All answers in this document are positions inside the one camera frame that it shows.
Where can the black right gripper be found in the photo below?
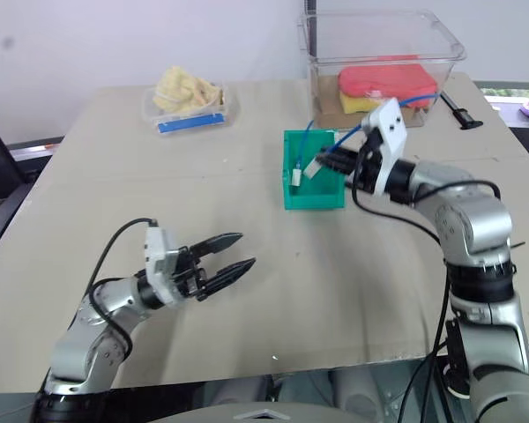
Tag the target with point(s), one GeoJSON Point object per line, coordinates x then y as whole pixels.
{"type": "Point", "coordinates": [368, 172]}

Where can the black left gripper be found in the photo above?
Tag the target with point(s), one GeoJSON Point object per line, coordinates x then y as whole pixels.
{"type": "Point", "coordinates": [187, 275]}

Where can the white coupler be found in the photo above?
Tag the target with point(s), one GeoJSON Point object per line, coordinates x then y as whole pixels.
{"type": "Point", "coordinates": [297, 177]}

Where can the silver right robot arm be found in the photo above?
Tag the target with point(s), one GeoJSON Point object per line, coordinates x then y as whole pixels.
{"type": "Point", "coordinates": [476, 220]}

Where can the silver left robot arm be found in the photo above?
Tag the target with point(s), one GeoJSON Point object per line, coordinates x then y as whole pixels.
{"type": "Point", "coordinates": [84, 348]}

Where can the green plastic bin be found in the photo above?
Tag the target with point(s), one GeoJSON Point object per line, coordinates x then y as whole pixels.
{"type": "Point", "coordinates": [315, 196]}

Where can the beige cardboard table cover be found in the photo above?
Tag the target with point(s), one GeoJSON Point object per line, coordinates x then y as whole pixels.
{"type": "Point", "coordinates": [247, 308]}

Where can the yellow sponge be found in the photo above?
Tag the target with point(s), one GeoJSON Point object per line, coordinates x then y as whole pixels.
{"type": "Point", "coordinates": [359, 103]}

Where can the red sponge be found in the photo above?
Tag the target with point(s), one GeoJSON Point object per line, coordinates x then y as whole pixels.
{"type": "Point", "coordinates": [388, 79]}

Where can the black hand tool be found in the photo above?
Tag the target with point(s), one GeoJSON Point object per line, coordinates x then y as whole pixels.
{"type": "Point", "coordinates": [460, 115]}

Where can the large clear plastic container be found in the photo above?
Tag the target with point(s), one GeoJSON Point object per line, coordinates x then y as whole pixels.
{"type": "Point", "coordinates": [379, 35]}

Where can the small clear plastic container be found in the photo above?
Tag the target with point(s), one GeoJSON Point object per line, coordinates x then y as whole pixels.
{"type": "Point", "coordinates": [194, 121]}

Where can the yellow crumpled cloth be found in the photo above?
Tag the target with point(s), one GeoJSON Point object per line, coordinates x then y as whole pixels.
{"type": "Point", "coordinates": [183, 90]}

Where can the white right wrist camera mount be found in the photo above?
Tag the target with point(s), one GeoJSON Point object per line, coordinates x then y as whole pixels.
{"type": "Point", "coordinates": [390, 128]}

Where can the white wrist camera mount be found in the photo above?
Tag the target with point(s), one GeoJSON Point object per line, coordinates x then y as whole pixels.
{"type": "Point", "coordinates": [157, 264]}
{"type": "Point", "coordinates": [390, 128]}

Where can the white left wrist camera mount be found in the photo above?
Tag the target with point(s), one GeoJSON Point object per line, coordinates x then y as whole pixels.
{"type": "Point", "coordinates": [157, 264]}

